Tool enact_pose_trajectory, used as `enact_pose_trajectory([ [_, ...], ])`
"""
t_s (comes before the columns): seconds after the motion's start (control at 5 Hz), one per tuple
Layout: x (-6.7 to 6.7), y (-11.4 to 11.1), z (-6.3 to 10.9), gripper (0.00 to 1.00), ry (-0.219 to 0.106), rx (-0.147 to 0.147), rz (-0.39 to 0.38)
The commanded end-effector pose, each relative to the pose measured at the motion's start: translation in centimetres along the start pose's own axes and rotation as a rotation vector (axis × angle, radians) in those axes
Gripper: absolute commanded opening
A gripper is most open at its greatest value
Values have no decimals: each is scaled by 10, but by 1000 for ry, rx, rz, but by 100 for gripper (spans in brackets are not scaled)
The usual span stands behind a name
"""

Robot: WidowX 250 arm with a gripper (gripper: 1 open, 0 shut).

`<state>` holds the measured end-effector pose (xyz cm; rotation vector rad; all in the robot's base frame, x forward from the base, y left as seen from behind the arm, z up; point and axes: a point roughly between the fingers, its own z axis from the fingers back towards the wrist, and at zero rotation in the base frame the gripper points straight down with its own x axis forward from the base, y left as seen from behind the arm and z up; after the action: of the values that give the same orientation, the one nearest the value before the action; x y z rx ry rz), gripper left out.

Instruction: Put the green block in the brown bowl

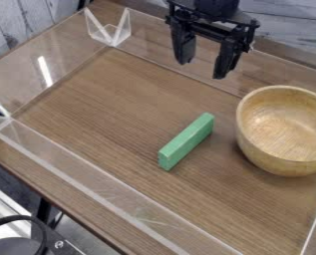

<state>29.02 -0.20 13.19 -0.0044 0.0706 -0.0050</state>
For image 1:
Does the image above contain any clear acrylic tray wall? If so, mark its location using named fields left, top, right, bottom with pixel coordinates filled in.
left=0, top=2, right=316, bottom=255

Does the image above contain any black table leg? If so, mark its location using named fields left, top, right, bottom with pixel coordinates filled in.
left=36, top=198, right=52, bottom=223

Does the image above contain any light wooden bowl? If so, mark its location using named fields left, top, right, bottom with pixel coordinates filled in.
left=235, top=85, right=316, bottom=177

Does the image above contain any green rectangular block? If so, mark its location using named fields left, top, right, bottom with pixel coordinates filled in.
left=158, top=113, right=214, bottom=171

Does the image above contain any black metal bracket base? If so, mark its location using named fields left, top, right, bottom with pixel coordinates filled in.
left=31, top=223, right=86, bottom=255

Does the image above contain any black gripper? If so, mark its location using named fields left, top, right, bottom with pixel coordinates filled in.
left=165, top=0, right=259, bottom=80

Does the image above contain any black cable loop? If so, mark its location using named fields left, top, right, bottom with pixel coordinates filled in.
left=0, top=214, right=49, bottom=255

